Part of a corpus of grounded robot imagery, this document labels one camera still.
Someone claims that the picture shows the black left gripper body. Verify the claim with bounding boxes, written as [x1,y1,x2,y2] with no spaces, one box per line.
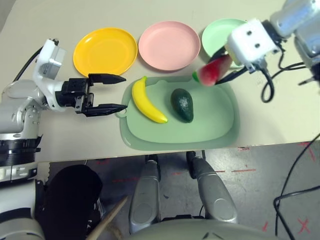
[55,77,95,115]

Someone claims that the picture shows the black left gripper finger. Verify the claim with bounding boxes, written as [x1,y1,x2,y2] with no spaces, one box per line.
[83,103,129,118]
[87,73,127,87]

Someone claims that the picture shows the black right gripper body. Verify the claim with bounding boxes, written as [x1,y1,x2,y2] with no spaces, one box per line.
[243,58,268,75]

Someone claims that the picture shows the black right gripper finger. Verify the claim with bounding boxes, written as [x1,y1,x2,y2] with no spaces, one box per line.
[215,68,250,86]
[208,46,230,63]

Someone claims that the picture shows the red toy watermelon slice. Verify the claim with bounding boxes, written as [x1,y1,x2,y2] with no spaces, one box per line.
[191,54,232,87]

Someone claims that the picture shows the dark green toy avocado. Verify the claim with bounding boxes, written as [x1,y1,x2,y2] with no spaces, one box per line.
[170,88,195,124]

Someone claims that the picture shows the mint green plastic plate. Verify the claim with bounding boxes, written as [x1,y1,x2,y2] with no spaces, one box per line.
[201,18,249,69]

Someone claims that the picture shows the yellow plastic plate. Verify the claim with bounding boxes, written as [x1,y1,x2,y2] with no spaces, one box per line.
[72,27,139,78]

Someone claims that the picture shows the yellow toy banana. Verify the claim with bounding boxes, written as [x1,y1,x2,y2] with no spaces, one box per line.
[131,75,169,124]

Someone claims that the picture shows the pink plastic plate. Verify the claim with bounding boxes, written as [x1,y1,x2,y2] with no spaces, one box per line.
[138,20,202,73]

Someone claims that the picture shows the green plastic tray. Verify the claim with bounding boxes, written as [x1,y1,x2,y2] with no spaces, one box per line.
[115,75,241,152]

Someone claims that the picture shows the silver left robot leg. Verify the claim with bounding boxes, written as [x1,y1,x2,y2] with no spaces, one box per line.
[128,154,162,235]

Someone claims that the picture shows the silver robot leg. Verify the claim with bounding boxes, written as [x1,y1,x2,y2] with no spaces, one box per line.
[128,154,162,235]
[186,150,238,225]

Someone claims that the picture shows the black cloth bundle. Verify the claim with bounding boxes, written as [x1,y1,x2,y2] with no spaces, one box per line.
[34,164,104,240]

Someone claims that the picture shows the wooden stick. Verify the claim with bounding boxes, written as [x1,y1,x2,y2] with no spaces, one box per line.
[86,196,129,240]

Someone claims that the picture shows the silver right robot leg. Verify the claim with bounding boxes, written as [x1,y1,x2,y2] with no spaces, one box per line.
[186,150,238,225]

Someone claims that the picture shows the grey robot torso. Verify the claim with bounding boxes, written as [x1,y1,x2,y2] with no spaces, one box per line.
[128,216,277,240]

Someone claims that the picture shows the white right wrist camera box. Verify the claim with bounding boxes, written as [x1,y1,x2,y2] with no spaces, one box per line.
[226,17,282,66]

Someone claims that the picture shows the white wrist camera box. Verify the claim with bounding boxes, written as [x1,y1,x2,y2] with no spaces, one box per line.
[226,17,282,66]
[37,38,68,77]

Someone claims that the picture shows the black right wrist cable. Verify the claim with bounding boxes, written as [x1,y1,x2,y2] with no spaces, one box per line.
[261,34,312,103]

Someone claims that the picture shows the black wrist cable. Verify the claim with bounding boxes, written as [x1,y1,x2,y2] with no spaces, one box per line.
[12,46,43,83]
[261,34,312,103]

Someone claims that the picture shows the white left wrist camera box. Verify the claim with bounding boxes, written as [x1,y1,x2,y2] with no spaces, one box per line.
[37,38,68,77]

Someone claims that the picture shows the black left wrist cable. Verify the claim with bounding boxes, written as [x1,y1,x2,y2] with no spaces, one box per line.
[12,46,43,83]

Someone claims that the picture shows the black floor cable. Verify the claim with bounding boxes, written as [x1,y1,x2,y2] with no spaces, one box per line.
[273,132,320,240]

